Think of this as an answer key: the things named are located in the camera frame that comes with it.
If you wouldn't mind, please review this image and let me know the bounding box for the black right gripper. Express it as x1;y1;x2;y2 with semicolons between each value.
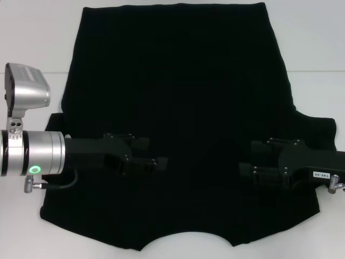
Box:
239;137;345;190

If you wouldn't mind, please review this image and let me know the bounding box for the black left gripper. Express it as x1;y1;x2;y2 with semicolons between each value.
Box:
64;133;169;176

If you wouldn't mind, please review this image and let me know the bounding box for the black shirt with white print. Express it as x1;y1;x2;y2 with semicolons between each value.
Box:
39;2;339;246

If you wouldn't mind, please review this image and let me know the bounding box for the black cable with silver plug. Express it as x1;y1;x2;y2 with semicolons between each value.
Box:
327;174;345;194
23;171;79;194

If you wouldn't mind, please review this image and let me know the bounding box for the silver black wrist camera box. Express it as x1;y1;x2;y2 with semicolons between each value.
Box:
4;62;52;135

